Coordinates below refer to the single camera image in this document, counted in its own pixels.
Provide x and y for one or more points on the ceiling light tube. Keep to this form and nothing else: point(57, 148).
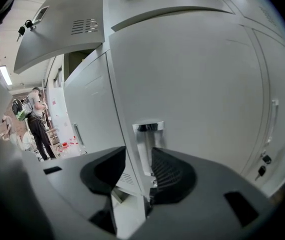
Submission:
point(5, 75)

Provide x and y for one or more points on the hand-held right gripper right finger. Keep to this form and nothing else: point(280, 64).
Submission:
point(207, 199)

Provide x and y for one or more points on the group of clear water jugs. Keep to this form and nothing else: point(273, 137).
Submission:
point(70, 145)

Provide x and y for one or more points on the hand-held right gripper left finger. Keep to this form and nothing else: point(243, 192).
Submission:
point(65, 184)

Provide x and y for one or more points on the grey metal locker cabinet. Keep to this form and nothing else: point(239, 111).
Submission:
point(195, 71)

